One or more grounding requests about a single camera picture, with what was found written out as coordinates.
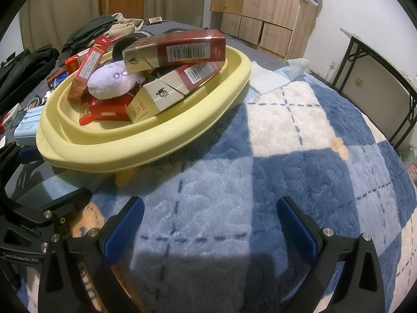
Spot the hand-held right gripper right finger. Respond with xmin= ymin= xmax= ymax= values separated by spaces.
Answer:
xmin=276 ymin=196 xmax=387 ymax=313

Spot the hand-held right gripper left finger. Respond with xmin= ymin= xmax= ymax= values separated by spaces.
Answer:
xmin=37 ymin=196 xmax=145 ymax=313

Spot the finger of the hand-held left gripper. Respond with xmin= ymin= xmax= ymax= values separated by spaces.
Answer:
xmin=18 ymin=146 xmax=40 ymax=164
xmin=39 ymin=187 xmax=92 ymax=225

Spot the yellow oval plastic basin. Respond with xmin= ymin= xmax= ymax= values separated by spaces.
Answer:
xmin=36 ymin=45 xmax=252 ymax=174

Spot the purple plush toy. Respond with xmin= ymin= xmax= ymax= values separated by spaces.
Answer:
xmin=88 ymin=60 xmax=145 ymax=100

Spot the pile of red boxes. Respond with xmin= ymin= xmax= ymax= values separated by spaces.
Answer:
xmin=67 ymin=29 xmax=227 ymax=126

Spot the pale blue box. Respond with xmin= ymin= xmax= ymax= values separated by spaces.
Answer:
xmin=13 ymin=107 xmax=46 ymax=144

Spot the green packet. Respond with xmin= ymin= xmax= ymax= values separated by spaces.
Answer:
xmin=13 ymin=109 xmax=27 ymax=128

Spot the small red and white box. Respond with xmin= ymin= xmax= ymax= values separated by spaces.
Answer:
xmin=0 ymin=103 xmax=22 ymax=134

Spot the dark orange box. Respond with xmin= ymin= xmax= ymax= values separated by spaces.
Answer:
xmin=46 ymin=68 xmax=67 ymax=83

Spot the black garment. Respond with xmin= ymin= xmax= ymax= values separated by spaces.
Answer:
xmin=0 ymin=47 xmax=61 ymax=105

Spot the blue plaid fleece blanket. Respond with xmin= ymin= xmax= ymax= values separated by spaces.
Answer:
xmin=13 ymin=62 xmax=417 ymax=313

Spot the red box white label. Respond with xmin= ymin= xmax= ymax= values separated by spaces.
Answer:
xmin=65 ymin=47 xmax=92 ymax=74

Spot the beige curtain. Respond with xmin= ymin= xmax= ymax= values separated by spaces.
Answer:
xmin=20 ymin=0 xmax=101 ymax=54

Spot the white cloth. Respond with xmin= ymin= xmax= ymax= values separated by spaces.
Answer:
xmin=249 ymin=62 xmax=290 ymax=96

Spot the pile of clothes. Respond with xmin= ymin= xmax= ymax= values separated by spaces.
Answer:
xmin=104 ymin=13 xmax=144 ymax=40

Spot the white sock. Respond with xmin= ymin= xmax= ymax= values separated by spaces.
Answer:
xmin=284 ymin=58 xmax=310 ymax=78

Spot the black folding table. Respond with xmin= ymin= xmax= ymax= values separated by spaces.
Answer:
xmin=329 ymin=28 xmax=417 ymax=151

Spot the wooden wardrobe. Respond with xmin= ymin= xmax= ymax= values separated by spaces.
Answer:
xmin=210 ymin=0 xmax=321 ymax=60

